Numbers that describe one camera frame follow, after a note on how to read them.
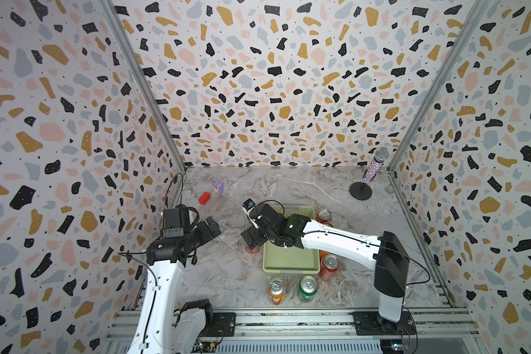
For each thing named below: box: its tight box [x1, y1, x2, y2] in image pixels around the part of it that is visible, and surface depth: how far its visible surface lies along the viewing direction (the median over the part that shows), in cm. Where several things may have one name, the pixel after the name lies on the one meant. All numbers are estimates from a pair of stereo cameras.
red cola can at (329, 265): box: [319, 253, 340, 281], surface depth 79 cm
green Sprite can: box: [297, 275, 318, 304], surface depth 74 cm
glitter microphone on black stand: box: [348, 146, 390, 201], surface depth 111 cm
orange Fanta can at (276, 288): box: [266, 277, 287, 306], surface depth 73 cm
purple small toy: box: [213, 179, 225, 194], surface depth 112 cm
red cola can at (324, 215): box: [317, 208, 333, 224], surface depth 92 cm
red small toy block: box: [198, 191, 212, 206], surface depth 109 cm
